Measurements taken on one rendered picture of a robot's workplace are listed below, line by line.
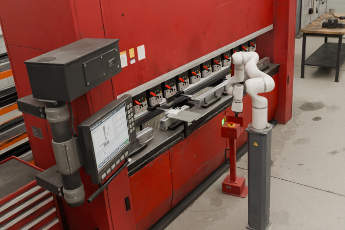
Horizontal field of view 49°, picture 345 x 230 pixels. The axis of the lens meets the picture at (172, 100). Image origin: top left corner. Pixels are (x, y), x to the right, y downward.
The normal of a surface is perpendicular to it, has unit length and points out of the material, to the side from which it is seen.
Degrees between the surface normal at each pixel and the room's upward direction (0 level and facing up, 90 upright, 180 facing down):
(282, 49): 90
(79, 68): 90
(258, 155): 90
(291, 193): 0
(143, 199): 90
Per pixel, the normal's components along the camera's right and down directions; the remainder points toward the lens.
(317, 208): -0.07, -0.92
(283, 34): -0.61, 0.34
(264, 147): 0.19, 0.36
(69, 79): 0.91, 0.08
